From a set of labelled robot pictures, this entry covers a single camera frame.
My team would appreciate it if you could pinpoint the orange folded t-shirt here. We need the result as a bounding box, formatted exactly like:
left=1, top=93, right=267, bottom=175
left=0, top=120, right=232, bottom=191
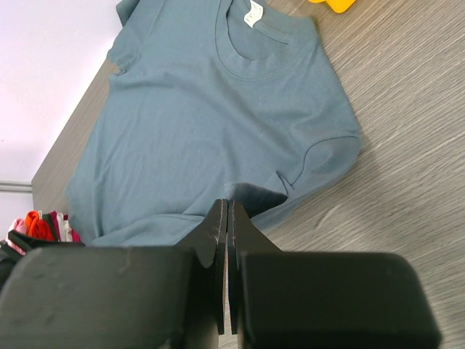
left=25, top=211, right=54, bottom=241

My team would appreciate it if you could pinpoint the blue-grey t-shirt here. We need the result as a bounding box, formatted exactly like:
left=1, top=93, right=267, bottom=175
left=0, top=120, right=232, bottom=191
left=65, top=1, right=362, bottom=246

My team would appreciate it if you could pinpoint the yellow plastic tray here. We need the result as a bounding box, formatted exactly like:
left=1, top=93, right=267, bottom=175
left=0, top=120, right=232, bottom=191
left=309, top=0, right=356, bottom=14

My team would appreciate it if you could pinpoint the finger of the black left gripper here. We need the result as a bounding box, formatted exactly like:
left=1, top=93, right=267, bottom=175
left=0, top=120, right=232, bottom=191
left=1, top=235, right=85, bottom=287

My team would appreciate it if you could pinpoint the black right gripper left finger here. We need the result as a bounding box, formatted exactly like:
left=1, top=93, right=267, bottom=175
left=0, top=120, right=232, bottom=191
left=1, top=200, right=227, bottom=348

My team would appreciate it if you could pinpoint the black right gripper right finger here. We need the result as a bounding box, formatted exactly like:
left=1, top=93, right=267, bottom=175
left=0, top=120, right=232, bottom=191
left=227, top=201, right=442, bottom=348

